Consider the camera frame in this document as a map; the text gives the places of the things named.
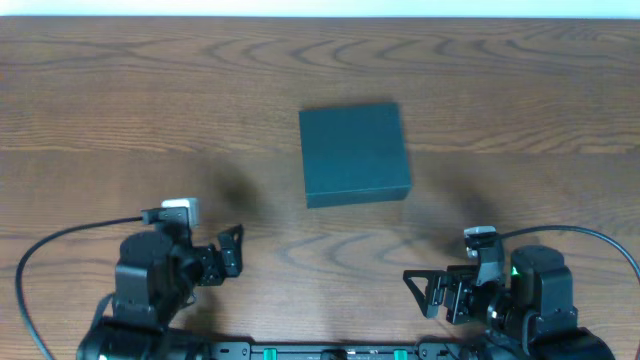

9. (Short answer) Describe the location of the black gift box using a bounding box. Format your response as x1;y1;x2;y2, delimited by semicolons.
299;103;412;208

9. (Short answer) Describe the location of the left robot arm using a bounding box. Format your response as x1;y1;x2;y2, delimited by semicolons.
76;222;244;360

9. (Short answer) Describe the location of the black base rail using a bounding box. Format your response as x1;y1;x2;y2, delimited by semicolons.
198;341;479;360

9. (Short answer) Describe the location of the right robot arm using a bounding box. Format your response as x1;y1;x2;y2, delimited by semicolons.
403;243;614;360

